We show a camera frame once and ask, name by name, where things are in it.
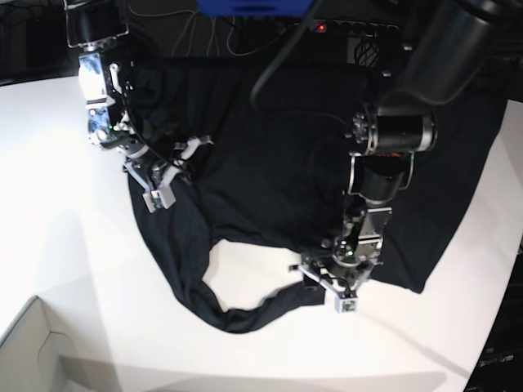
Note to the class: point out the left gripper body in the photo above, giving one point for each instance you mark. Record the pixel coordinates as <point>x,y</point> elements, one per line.
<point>344,281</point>

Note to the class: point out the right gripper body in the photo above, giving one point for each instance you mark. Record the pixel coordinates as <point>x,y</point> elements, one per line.
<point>150,172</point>

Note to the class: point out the black t-shirt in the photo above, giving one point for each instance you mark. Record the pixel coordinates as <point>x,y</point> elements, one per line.
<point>277,181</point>

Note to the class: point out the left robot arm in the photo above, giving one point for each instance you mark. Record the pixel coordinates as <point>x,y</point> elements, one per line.
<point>400,122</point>

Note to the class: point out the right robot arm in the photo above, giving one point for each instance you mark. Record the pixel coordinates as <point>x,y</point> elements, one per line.
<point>133,105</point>

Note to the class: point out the blue box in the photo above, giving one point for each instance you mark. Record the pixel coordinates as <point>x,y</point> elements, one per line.
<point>293,8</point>

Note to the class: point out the white cardboard box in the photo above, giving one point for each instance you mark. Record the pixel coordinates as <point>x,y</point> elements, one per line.
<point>30,360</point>

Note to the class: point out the black power strip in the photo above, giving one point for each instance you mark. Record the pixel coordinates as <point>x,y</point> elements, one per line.
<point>349,28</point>

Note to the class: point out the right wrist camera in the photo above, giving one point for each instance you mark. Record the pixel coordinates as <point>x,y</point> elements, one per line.
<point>158,199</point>

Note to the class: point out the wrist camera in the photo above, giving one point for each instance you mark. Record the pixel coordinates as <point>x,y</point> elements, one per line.
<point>345,305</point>
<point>158,199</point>

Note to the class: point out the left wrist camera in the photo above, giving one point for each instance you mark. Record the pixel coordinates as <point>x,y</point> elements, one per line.
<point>345,305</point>

